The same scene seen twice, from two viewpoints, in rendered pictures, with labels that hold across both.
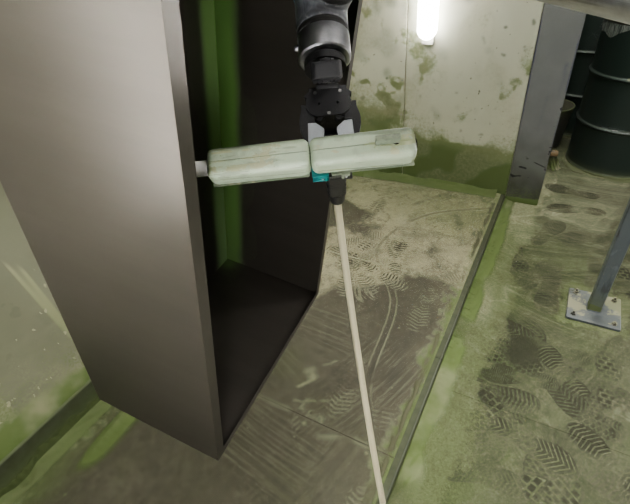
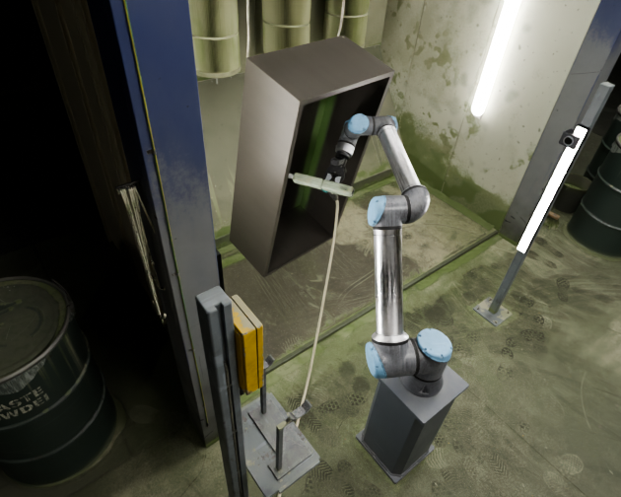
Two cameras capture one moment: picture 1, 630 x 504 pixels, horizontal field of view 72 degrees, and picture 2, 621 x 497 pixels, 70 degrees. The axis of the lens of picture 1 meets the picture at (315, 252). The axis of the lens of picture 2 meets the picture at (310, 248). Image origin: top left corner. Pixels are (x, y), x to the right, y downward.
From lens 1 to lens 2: 1.57 m
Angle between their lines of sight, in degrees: 13
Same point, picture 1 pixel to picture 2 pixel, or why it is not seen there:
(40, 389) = not seen: hidden behind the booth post
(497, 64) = (514, 146)
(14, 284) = not seen: hidden behind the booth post
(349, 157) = (331, 188)
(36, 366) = not seen: hidden behind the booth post
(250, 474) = (273, 304)
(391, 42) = (457, 106)
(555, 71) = (544, 165)
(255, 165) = (306, 181)
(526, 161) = (516, 214)
